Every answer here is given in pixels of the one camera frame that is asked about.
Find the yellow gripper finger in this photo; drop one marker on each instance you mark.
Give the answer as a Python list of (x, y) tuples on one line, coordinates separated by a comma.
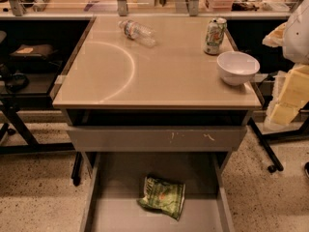
[(292, 97), (275, 37)]

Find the green jalapeno chip bag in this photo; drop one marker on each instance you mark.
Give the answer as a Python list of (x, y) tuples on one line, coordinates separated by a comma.
[(164, 196)]

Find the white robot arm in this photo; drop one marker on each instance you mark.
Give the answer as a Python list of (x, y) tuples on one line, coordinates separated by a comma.
[(293, 37)]

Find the grey drawer cabinet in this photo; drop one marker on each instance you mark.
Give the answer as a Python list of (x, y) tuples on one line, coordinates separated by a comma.
[(119, 96)]

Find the open grey middle drawer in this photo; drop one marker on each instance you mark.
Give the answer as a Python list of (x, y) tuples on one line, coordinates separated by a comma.
[(118, 182)]

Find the black bag on shelf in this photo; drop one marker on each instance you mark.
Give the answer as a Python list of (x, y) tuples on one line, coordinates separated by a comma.
[(38, 52)]

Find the white bowl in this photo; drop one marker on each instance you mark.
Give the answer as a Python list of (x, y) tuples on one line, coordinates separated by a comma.
[(236, 68)]

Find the green white soda can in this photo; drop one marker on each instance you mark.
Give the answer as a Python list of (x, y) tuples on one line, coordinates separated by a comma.
[(215, 35)]

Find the black table leg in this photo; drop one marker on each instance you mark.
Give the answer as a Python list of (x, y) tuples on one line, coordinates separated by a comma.
[(276, 164)]

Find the black shoe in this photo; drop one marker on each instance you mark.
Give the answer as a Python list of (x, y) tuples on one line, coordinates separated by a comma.
[(306, 169)]

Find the clear plastic water bottle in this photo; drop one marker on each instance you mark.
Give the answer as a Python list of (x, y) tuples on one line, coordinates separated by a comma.
[(138, 32)]

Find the black headphones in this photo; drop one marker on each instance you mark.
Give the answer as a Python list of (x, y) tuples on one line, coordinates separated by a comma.
[(16, 82)]

